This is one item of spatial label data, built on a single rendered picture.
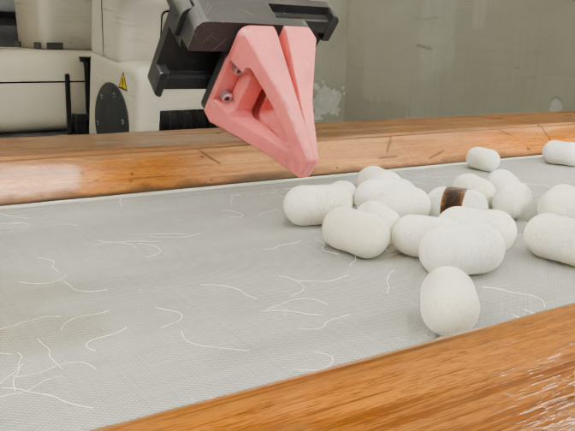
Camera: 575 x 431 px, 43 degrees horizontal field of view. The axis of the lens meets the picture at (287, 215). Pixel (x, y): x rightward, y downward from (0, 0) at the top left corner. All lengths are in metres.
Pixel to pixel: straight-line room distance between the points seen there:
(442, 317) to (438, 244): 0.07
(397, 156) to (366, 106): 2.38
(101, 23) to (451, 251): 0.77
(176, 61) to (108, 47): 0.57
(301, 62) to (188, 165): 0.13
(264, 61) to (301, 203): 0.08
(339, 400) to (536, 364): 0.05
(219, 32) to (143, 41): 0.58
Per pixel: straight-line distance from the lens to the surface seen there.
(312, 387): 0.16
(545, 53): 2.44
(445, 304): 0.25
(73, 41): 1.26
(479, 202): 0.41
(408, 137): 0.61
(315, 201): 0.38
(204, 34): 0.40
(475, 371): 0.18
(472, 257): 0.31
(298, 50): 0.41
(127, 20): 0.96
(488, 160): 0.59
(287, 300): 0.28
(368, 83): 2.96
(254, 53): 0.39
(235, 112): 0.42
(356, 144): 0.57
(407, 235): 0.34
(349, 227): 0.33
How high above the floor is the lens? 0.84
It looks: 13 degrees down
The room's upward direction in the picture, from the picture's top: 1 degrees clockwise
